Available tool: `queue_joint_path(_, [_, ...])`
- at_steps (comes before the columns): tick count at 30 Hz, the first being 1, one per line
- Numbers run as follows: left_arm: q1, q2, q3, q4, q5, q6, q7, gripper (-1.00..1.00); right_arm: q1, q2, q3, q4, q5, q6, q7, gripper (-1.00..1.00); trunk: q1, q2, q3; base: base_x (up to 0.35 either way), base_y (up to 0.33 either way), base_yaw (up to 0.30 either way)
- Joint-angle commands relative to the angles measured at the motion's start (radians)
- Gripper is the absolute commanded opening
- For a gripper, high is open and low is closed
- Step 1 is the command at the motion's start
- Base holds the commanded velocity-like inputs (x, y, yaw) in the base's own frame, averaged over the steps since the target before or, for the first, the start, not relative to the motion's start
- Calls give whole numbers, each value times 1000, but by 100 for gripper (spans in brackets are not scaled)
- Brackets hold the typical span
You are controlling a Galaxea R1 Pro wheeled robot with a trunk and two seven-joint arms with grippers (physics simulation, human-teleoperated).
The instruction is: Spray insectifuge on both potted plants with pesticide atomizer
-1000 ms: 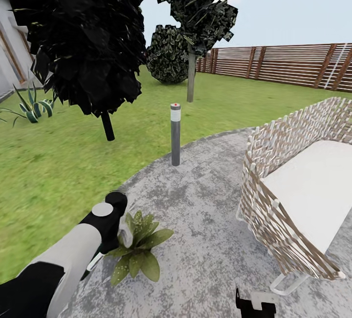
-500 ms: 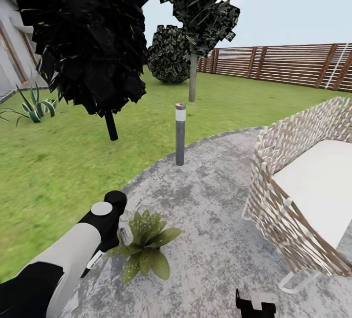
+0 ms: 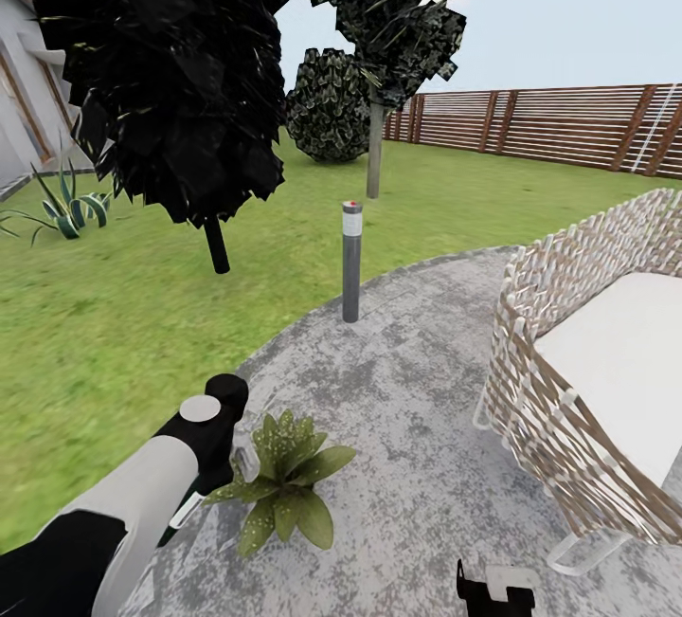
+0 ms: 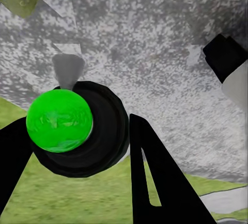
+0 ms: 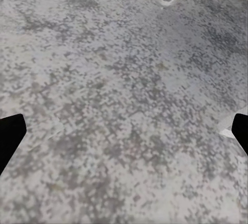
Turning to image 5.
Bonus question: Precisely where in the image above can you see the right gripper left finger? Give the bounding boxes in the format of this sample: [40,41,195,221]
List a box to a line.
[0,114,27,175]

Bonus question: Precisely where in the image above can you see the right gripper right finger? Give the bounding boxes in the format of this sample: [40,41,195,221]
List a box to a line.
[231,114,248,155]

